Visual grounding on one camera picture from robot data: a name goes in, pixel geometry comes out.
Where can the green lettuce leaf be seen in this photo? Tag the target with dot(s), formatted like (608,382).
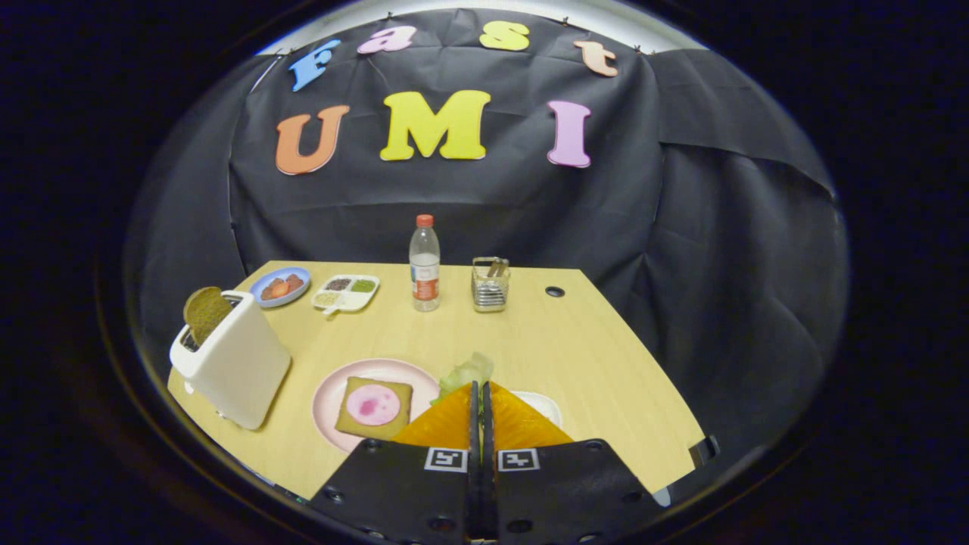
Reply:
(465,372)

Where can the clear water bottle red cap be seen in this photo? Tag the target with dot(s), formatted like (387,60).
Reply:
(425,265)

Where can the white divided snack tray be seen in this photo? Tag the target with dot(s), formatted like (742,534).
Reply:
(356,301)

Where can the blue round plate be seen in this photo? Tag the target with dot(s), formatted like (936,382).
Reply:
(261,301)

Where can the black backdrop cloth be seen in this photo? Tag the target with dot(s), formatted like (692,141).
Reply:
(530,212)

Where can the pink round plate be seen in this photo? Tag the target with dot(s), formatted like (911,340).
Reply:
(325,401)

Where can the pile of green beans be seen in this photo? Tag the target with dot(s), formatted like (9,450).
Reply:
(363,286)

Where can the pink ham slice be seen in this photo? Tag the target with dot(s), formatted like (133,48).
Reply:
(373,405)

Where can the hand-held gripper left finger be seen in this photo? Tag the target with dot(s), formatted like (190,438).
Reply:
(401,492)

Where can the orange round food ball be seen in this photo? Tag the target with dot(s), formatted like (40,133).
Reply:
(279,289)

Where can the plain brown toast slice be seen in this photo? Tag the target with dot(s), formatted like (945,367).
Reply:
(206,314)

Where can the pile of dark beans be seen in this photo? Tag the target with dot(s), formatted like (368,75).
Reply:
(338,284)

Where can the pile of beige grains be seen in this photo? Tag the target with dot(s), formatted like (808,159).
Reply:
(328,299)

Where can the white toaster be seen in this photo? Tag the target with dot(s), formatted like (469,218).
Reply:
(238,371)

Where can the white square plate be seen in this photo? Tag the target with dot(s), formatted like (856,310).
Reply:
(545,407)

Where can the toast slice under ham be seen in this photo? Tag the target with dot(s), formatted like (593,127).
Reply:
(348,428)

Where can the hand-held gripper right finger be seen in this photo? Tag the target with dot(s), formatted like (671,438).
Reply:
(568,492)

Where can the wooden utensils in holder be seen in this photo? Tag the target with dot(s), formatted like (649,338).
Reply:
(497,268)

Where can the brown meat piece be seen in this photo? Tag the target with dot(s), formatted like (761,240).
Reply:
(266,291)
(294,281)

